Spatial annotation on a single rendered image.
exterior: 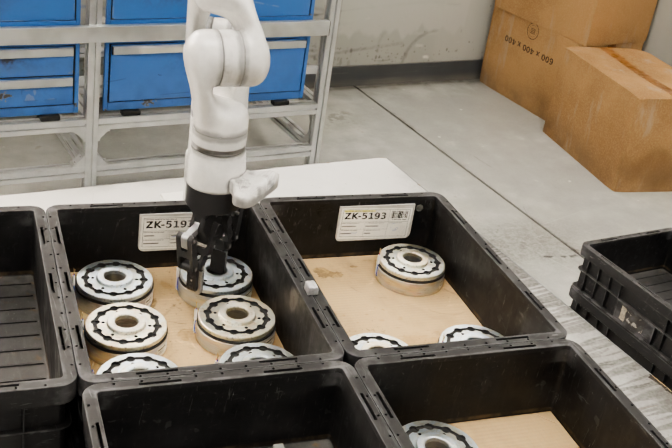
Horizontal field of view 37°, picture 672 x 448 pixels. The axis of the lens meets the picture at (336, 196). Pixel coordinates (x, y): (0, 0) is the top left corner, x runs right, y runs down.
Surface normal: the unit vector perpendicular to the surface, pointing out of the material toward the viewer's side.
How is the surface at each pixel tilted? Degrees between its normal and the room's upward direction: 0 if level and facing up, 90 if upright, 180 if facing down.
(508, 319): 90
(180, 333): 0
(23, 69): 90
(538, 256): 0
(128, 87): 90
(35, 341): 0
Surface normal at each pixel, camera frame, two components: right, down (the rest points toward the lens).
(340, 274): 0.14, -0.89
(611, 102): -0.94, 0.00
